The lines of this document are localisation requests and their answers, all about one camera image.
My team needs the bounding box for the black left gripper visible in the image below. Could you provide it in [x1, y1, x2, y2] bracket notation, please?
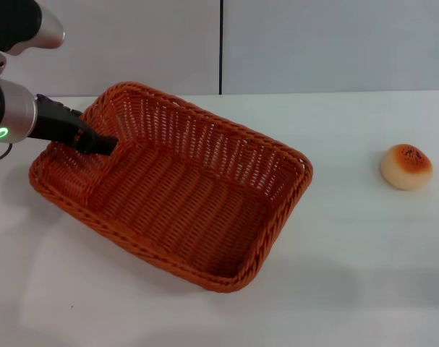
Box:
[30, 93, 119, 157]

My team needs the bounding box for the orange woven plastic basket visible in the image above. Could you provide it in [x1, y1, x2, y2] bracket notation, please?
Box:
[28, 81, 314, 294]

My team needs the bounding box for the round toasted bread bun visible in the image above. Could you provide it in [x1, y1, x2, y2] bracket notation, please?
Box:
[380, 143, 433, 192]

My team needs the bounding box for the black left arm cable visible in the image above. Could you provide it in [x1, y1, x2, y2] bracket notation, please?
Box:
[0, 142, 14, 164]

